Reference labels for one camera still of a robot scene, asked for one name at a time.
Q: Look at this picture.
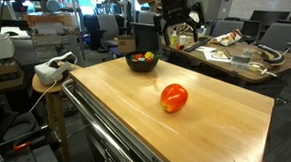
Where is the black office chair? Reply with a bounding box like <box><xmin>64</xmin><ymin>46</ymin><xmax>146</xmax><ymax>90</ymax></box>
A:
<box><xmin>241</xmin><ymin>19</ymin><xmax>263</xmax><ymax>45</ymax></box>

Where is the black bowl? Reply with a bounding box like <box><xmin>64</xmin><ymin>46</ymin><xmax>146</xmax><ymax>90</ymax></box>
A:
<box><xmin>124</xmin><ymin>49</ymin><xmax>161</xmax><ymax>75</ymax></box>

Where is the white paper sheet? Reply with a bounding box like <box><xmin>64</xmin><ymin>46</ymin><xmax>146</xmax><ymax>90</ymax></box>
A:
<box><xmin>195</xmin><ymin>45</ymin><xmax>218</xmax><ymax>55</ymax></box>
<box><xmin>203</xmin><ymin>50</ymin><xmax>233</xmax><ymax>63</ymax></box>

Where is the white rope bundle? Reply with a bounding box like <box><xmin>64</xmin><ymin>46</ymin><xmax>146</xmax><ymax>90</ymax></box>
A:
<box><xmin>174</xmin><ymin>12</ymin><xmax>202</xmax><ymax>35</ymax></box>

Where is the small green capped bottle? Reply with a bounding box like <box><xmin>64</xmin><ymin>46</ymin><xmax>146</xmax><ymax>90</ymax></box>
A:
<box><xmin>169</xmin><ymin>29</ymin><xmax>179</xmax><ymax>47</ymax></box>

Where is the white VR headset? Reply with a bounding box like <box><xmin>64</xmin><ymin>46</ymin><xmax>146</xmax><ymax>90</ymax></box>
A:
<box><xmin>33</xmin><ymin>49</ymin><xmax>79</xmax><ymax>88</ymax></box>

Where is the pale yellow wooden block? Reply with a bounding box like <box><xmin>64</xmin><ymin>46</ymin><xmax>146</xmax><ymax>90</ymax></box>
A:
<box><xmin>144</xmin><ymin>50</ymin><xmax>156</xmax><ymax>60</ymax></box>

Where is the steel cart handle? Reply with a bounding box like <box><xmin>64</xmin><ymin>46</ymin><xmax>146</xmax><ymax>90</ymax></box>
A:
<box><xmin>56</xmin><ymin>78</ymin><xmax>146</xmax><ymax>162</ymax></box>

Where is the chips bag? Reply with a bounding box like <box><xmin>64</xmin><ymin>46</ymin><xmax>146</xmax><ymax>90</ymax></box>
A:
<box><xmin>210</xmin><ymin>27</ymin><xmax>244</xmax><ymax>48</ymax></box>

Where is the dark blue chair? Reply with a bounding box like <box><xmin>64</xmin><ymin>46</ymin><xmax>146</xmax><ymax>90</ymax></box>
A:
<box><xmin>81</xmin><ymin>14</ymin><xmax>105</xmax><ymax>52</ymax></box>

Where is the brown box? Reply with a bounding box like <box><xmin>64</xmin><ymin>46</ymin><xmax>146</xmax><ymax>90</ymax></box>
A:
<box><xmin>0</xmin><ymin>60</ymin><xmax>25</xmax><ymax>97</ymax></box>

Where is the long black keyboard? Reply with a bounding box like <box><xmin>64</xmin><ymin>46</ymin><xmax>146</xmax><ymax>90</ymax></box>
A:
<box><xmin>182</xmin><ymin>35</ymin><xmax>213</xmax><ymax>54</ymax></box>

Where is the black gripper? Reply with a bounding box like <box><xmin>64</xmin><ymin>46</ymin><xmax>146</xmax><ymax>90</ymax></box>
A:
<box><xmin>151</xmin><ymin>0</ymin><xmax>208</xmax><ymax>49</ymax></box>

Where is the metal tool cart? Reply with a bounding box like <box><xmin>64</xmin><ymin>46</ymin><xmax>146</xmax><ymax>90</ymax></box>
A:
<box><xmin>59</xmin><ymin>76</ymin><xmax>179</xmax><ymax>162</ymax></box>

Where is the cardboard box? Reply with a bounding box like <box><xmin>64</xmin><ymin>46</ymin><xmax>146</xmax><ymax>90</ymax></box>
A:
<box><xmin>116</xmin><ymin>34</ymin><xmax>137</xmax><ymax>55</ymax></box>

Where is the orange-red pepper toy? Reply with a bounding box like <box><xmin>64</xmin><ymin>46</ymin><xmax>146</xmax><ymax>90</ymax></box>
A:
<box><xmin>159</xmin><ymin>82</ymin><xmax>189</xmax><ymax>114</ymax></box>

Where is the large grey office chair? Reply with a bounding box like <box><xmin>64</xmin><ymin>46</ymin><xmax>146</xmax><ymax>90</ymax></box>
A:
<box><xmin>256</xmin><ymin>21</ymin><xmax>291</xmax><ymax>55</ymax></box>

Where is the round wooden stool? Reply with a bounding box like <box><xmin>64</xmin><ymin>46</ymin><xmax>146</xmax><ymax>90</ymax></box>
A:
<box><xmin>27</xmin><ymin>61</ymin><xmax>84</xmax><ymax>162</ymax></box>

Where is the small white cup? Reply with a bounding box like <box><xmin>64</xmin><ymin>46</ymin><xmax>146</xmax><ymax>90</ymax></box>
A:
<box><xmin>178</xmin><ymin>35</ymin><xmax>188</xmax><ymax>46</ymax></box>

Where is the curved black white hose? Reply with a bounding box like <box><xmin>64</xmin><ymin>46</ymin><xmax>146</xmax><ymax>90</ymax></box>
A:
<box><xmin>256</xmin><ymin>44</ymin><xmax>287</xmax><ymax>66</ymax></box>

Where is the white headset cable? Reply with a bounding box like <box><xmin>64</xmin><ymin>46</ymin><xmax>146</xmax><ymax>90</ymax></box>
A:
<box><xmin>28</xmin><ymin>79</ymin><xmax>58</xmax><ymax>115</ymax></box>

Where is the white box device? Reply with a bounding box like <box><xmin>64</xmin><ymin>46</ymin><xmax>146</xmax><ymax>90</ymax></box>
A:
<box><xmin>0</xmin><ymin>32</ymin><xmax>17</xmax><ymax>63</ymax></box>

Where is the white plastic bottle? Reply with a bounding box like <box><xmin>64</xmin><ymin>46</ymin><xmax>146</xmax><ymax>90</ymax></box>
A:
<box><xmin>197</xmin><ymin>24</ymin><xmax>207</xmax><ymax>41</ymax></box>

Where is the dark grey chair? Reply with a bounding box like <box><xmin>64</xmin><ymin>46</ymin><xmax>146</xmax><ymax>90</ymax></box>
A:
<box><xmin>130</xmin><ymin>22</ymin><xmax>164</xmax><ymax>56</ymax></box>

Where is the white plastic connector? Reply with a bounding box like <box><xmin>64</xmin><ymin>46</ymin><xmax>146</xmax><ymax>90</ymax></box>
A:
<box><xmin>249</xmin><ymin>62</ymin><xmax>278</xmax><ymax>78</ymax></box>

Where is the grey round camera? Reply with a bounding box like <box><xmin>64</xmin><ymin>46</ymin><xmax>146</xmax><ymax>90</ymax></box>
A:
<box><xmin>40</xmin><ymin>0</ymin><xmax>62</xmax><ymax>14</ymax></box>

